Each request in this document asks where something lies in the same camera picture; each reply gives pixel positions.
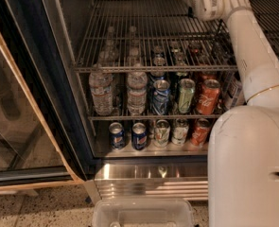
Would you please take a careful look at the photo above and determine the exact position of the silver blue redbull can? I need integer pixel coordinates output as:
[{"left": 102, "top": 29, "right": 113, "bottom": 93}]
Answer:
[{"left": 188, "top": 7, "right": 196, "bottom": 18}]

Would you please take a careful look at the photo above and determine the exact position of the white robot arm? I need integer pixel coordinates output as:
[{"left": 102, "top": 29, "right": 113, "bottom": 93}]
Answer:
[{"left": 184, "top": 0, "right": 279, "bottom": 227}]

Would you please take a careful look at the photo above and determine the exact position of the green soda can middle shelf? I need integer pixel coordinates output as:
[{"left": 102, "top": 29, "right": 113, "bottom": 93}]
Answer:
[{"left": 178, "top": 79, "right": 196, "bottom": 114}]

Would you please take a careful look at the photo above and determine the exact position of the blue pepsi can middle shelf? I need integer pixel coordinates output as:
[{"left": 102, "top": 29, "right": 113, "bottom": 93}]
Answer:
[{"left": 152, "top": 79, "right": 170, "bottom": 115}]

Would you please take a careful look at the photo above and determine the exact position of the red coca-cola can middle shelf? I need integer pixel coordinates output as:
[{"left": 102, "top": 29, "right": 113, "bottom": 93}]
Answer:
[{"left": 196, "top": 79, "right": 220, "bottom": 115}]

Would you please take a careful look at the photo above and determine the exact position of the white blue can middle shelf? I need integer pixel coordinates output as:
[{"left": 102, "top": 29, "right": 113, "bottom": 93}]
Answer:
[{"left": 223, "top": 73, "right": 245, "bottom": 111}]

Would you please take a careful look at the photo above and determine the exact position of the white green can bottom right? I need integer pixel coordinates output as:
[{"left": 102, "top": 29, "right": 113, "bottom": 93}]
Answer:
[{"left": 171, "top": 118, "right": 189, "bottom": 145}]

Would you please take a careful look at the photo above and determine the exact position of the white green can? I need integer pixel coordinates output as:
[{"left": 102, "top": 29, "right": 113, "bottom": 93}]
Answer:
[
  {"left": 171, "top": 118, "right": 189, "bottom": 145},
  {"left": 154, "top": 120, "right": 170, "bottom": 148}
]

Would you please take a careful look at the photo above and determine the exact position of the white green can bottom left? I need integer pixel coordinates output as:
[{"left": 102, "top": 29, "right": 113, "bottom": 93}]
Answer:
[{"left": 154, "top": 120, "right": 170, "bottom": 148}]

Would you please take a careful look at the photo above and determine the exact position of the left red coke can bottom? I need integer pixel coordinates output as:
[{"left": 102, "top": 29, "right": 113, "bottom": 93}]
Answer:
[{"left": 190, "top": 118, "right": 211, "bottom": 147}]

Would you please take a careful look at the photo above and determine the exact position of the right pepsi can bottom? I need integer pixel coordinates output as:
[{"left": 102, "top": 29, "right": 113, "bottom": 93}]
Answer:
[{"left": 131, "top": 122, "right": 147, "bottom": 150}]

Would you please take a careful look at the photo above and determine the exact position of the pepsi can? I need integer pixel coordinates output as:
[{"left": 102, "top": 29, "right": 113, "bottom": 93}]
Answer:
[
  {"left": 131, "top": 122, "right": 147, "bottom": 150},
  {"left": 109, "top": 122, "right": 125, "bottom": 149}
]

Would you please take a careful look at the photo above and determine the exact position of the left pepsi can bottom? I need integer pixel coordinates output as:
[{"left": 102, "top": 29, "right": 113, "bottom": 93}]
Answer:
[{"left": 109, "top": 122, "right": 125, "bottom": 149}]

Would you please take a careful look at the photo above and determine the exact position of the steel fridge base grille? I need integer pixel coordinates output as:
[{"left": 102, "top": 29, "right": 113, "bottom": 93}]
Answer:
[{"left": 84, "top": 157, "right": 208, "bottom": 204}]

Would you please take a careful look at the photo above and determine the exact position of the open glass fridge door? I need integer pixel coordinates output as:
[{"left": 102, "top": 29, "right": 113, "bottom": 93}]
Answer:
[{"left": 0, "top": 7, "right": 85, "bottom": 196}]

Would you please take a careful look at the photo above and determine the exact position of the right clear water bottle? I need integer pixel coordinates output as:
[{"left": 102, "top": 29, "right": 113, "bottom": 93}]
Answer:
[{"left": 127, "top": 62, "right": 148, "bottom": 115}]

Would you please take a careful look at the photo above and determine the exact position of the clear water bottle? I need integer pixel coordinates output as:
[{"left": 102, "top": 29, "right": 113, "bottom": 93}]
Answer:
[
  {"left": 89, "top": 70, "right": 113, "bottom": 116},
  {"left": 127, "top": 62, "right": 148, "bottom": 115}
]

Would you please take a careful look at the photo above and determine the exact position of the left clear water bottle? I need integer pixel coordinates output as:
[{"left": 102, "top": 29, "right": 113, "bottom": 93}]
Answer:
[{"left": 89, "top": 70, "right": 113, "bottom": 116}]

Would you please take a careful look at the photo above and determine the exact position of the clear plastic bin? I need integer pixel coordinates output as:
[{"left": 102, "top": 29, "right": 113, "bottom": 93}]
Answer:
[{"left": 92, "top": 198, "right": 194, "bottom": 227}]

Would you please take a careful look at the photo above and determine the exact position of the top wire fridge shelf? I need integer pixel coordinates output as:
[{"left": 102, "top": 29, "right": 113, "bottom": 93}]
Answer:
[{"left": 72, "top": 0, "right": 279, "bottom": 74}]

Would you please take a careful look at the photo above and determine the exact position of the wire fridge shelf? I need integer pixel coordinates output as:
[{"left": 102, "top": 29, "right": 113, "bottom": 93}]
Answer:
[
  {"left": 72, "top": 0, "right": 279, "bottom": 74},
  {"left": 86, "top": 109, "right": 220, "bottom": 121}
]

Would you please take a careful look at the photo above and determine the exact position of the middle wire fridge shelf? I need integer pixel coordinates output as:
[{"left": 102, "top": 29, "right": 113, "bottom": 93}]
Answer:
[{"left": 86, "top": 109, "right": 220, "bottom": 121}]

